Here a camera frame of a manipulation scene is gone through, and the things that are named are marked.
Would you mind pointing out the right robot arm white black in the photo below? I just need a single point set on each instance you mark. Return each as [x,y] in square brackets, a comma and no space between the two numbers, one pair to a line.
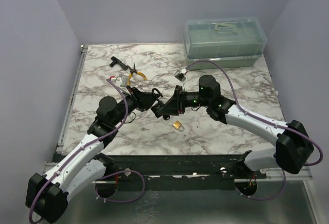
[291,146]

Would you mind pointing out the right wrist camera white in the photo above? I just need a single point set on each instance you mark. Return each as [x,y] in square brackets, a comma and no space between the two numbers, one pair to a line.
[181,75]

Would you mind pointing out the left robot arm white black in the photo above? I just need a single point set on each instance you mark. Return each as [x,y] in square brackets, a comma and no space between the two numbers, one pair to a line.
[48,195]

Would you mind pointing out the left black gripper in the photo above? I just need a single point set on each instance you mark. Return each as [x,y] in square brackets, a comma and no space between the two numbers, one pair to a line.
[142,100]

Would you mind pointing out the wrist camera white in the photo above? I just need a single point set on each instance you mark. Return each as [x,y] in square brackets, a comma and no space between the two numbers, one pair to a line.
[181,75]
[120,80]

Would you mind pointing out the yellow handled pliers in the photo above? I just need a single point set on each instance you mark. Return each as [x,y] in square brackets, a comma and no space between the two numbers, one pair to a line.
[134,71]

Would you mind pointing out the small brass padlock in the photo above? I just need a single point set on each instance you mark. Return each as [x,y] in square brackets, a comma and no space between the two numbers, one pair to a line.
[178,126]

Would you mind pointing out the black T-shaped tool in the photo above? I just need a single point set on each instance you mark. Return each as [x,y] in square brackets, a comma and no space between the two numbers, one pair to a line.
[116,61]

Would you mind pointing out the clear lid grey toolbox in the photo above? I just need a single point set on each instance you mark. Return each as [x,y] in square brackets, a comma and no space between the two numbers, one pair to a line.
[229,42]

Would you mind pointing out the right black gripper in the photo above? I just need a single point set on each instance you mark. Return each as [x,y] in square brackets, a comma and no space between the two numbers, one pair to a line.
[171,107]

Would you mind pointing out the aluminium side rail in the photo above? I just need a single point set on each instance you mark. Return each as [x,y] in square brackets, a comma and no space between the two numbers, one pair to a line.
[61,140]

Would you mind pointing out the black padlock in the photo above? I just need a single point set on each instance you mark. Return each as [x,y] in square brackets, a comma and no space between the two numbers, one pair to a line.
[157,100]

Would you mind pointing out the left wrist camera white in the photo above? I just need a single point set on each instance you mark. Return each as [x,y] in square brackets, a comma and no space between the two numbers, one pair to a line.
[120,80]

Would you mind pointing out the black front mounting rail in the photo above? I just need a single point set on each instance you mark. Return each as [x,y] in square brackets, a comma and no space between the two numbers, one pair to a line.
[171,172]

